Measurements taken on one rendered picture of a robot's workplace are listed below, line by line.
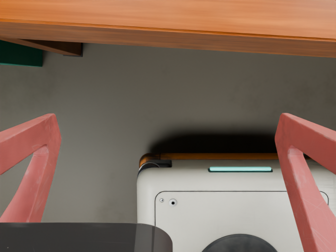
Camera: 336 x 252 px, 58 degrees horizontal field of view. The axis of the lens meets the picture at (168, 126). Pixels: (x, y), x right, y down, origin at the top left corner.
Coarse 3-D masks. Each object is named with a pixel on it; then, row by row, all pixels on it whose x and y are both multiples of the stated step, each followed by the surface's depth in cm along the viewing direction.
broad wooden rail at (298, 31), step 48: (0, 0) 34; (48, 0) 34; (96, 0) 34; (144, 0) 34; (192, 0) 34; (240, 0) 34; (288, 0) 34; (192, 48) 51; (240, 48) 47; (288, 48) 43
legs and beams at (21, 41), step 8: (8, 40) 67; (16, 40) 66; (24, 40) 66; (32, 40) 70; (40, 40) 74; (48, 40) 79; (40, 48) 86; (48, 48) 84; (56, 48) 85; (64, 48) 91; (72, 48) 99; (80, 48) 108; (80, 56) 109
